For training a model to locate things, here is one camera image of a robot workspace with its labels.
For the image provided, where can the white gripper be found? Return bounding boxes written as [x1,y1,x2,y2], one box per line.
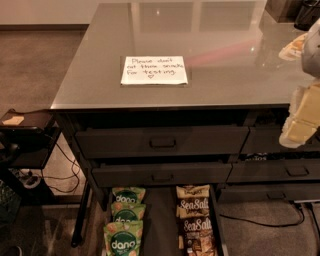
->
[279,84,320,148]

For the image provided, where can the brown sea salt bag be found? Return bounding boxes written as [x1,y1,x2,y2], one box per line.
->
[176,198,209,219]
[180,216,217,256]

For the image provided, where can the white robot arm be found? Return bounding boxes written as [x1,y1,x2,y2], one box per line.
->
[279,19,320,148]

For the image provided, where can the middle right drawer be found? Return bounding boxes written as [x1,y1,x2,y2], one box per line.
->
[227,159,320,183]

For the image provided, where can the top right drawer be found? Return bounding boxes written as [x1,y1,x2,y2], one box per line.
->
[242,126,320,154]

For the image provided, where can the bottom right drawer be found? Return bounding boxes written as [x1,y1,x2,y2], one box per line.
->
[218,183,320,202]

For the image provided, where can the black cup on counter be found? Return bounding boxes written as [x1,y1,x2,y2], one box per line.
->
[294,0,320,31]

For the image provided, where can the dark box on counter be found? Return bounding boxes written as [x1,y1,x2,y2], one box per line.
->
[265,0,302,23]

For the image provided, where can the middle left drawer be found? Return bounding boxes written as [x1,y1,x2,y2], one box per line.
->
[92,162,232,187]

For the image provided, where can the back brown chip bag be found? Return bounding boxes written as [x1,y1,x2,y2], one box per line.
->
[176,185,210,199]

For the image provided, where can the grey counter cabinet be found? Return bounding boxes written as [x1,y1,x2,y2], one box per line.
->
[51,0,319,256]

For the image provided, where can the open bottom left drawer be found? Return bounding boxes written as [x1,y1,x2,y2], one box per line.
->
[104,186,229,256]

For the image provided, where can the top left drawer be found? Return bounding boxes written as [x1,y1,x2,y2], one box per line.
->
[75,126,249,159]

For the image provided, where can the back green dang bag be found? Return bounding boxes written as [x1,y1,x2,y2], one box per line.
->
[112,187,146,203]

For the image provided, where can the green dang bag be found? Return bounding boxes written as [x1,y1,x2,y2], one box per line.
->
[112,187,146,203]
[111,202,146,222]
[104,221,143,256]

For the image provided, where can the middle green dang bag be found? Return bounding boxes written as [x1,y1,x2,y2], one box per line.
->
[111,202,146,222]

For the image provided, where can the front green dang bag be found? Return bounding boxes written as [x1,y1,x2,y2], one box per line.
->
[104,221,143,256]

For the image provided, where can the white handwritten paper note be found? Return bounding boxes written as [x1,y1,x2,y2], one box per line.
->
[121,56,188,85]

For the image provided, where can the black side table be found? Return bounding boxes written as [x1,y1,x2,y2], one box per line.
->
[0,109,61,205]

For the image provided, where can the white power strip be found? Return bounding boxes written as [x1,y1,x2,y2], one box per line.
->
[18,169,41,189]

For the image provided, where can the tan sticky note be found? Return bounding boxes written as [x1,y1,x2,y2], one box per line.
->
[2,116,24,126]

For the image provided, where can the black floor cable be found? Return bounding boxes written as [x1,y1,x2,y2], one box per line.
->
[219,201,306,229]

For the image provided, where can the black cables under side table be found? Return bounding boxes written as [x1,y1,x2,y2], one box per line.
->
[41,133,82,195]

